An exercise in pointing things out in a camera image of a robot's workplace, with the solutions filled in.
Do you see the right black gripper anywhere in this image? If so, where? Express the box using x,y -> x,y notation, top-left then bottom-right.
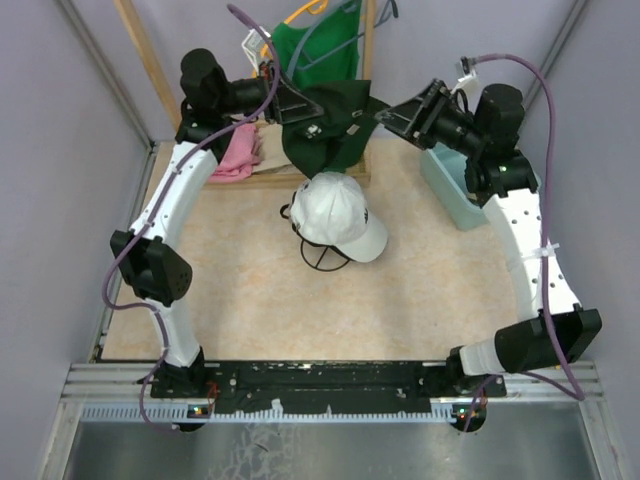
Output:
372,79 -> 483,157

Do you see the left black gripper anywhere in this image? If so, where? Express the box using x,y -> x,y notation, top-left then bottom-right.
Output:
217,59 -> 326,125

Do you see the black cap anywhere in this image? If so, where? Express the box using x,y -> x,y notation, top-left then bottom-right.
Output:
281,80 -> 389,179

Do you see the black wire hat stand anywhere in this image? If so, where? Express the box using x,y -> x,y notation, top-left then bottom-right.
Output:
279,203 -> 352,273

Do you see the white cap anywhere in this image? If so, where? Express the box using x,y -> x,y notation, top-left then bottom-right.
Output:
289,172 -> 389,263

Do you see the wooden clothes rack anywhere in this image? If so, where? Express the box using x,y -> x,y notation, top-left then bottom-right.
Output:
112,0 -> 377,190

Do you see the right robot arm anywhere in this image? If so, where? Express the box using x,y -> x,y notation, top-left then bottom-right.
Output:
375,80 -> 602,396

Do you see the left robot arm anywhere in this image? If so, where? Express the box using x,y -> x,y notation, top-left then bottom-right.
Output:
110,48 -> 324,397

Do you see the grey-blue clothes hanger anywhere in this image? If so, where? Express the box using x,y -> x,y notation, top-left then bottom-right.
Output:
286,1 -> 367,79

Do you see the beige folded cloth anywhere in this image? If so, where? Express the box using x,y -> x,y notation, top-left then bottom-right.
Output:
253,124 -> 299,175

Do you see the light blue plastic bin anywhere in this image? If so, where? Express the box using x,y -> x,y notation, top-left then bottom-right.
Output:
418,144 -> 544,232

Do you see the green tank top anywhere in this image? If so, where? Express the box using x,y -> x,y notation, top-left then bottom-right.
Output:
272,1 -> 361,90

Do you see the pink folded cloth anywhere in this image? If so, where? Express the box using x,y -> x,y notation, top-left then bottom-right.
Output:
208,123 -> 260,184

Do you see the yellow clothes hanger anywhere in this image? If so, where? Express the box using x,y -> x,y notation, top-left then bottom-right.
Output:
251,0 -> 328,77

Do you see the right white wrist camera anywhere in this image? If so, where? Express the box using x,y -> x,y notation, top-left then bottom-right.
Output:
451,57 -> 479,97

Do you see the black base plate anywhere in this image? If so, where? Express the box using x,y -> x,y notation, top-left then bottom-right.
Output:
151,359 -> 506,415

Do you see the aluminium rail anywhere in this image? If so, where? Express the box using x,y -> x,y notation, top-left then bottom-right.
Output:
59,362 -> 606,426

